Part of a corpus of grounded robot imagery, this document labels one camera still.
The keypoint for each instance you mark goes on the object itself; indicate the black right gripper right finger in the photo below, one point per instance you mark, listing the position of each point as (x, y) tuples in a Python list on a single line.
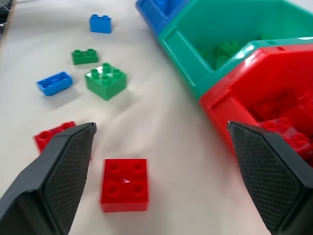
[(269, 176)]

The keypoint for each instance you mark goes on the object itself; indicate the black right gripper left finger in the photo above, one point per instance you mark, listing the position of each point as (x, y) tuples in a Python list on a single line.
[(49, 186)]

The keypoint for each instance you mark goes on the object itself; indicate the red two-stud brick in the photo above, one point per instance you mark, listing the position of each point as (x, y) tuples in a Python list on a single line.
[(47, 138)]

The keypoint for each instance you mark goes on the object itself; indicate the red bricks in bin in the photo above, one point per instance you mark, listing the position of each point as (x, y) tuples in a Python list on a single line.
[(286, 122)]

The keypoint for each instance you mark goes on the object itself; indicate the red square four-stud brick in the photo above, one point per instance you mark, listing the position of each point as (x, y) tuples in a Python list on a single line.
[(124, 184)]

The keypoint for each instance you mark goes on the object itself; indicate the red plastic bin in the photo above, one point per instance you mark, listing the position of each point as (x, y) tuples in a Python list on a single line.
[(256, 98)]

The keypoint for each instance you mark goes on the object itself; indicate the blue upside-down brick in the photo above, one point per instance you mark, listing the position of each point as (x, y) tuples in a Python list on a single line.
[(53, 83)]

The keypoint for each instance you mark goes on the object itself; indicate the green square four-stud brick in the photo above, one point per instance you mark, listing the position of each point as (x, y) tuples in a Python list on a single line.
[(105, 82)]

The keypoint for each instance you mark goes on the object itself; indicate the green bricks in bin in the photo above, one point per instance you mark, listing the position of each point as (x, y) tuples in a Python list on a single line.
[(226, 52)]

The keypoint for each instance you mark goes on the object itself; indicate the green two-stud brick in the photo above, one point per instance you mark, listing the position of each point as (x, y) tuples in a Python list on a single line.
[(84, 56)]

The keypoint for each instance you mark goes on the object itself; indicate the green plastic bin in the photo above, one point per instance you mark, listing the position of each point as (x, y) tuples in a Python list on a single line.
[(195, 44)]

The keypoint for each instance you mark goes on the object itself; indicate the blue upright two-stud brick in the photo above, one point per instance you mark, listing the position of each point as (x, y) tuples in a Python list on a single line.
[(100, 23)]

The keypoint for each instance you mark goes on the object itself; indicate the blue plastic bin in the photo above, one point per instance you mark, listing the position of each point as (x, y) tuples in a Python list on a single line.
[(154, 12)]

